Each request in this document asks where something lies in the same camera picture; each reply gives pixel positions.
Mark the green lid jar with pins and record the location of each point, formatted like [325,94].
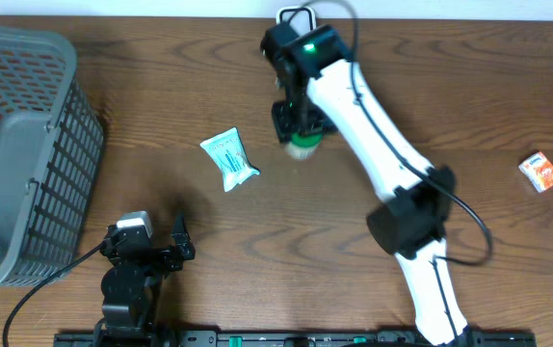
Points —
[302,147]

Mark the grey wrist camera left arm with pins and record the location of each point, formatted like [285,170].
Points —
[136,219]

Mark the dark grey plastic basket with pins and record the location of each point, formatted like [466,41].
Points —
[51,144]

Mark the green toilet tissue pack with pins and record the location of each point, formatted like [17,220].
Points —
[228,153]

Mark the white barcode scanner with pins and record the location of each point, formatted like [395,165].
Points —
[302,20]

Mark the orange snack box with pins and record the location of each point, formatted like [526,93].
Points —
[539,170]

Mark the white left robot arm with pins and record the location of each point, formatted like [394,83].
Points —
[132,286]

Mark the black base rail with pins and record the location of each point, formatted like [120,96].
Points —
[471,338]

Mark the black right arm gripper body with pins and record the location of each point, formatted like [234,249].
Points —
[299,116]

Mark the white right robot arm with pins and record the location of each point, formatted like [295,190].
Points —
[325,92]

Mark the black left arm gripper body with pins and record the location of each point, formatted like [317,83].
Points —
[167,261]

